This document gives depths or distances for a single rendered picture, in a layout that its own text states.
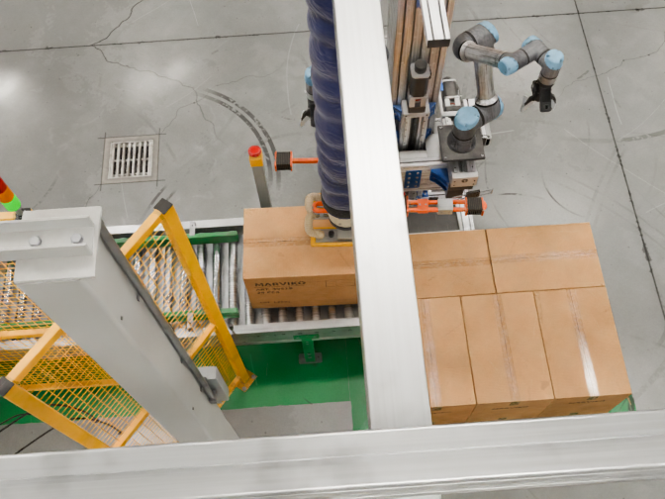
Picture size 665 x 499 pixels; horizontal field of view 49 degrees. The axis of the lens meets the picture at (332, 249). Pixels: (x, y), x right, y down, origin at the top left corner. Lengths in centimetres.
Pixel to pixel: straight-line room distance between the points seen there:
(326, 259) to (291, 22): 266
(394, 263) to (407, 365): 19
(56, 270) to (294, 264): 228
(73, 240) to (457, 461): 83
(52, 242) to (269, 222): 236
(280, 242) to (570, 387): 166
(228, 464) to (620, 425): 55
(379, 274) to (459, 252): 286
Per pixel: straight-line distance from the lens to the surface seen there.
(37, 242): 149
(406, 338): 126
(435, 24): 305
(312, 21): 237
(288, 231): 373
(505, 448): 108
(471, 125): 373
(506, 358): 396
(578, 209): 509
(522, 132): 533
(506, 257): 418
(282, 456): 105
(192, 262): 289
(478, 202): 347
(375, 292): 129
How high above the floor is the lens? 424
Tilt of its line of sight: 64 degrees down
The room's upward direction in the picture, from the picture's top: 3 degrees counter-clockwise
